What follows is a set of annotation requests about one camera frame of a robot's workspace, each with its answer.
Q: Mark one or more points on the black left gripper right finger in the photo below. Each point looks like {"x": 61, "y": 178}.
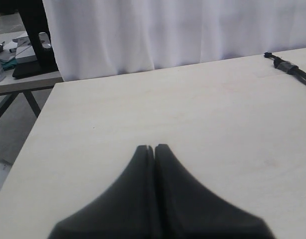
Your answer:
{"x": 189, "y": 210}

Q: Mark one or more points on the grey side table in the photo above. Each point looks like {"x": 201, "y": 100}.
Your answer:
{"x": 11, "y": 87}

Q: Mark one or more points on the white curtain backdrop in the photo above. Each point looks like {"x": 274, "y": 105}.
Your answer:
{"x": 99, "y": 38}

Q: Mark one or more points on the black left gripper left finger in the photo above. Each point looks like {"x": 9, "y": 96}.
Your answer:
{"x": 126, "y": 210}

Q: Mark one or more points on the white box on table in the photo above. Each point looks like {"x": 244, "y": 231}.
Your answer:
{"x": 20, "y": 49}

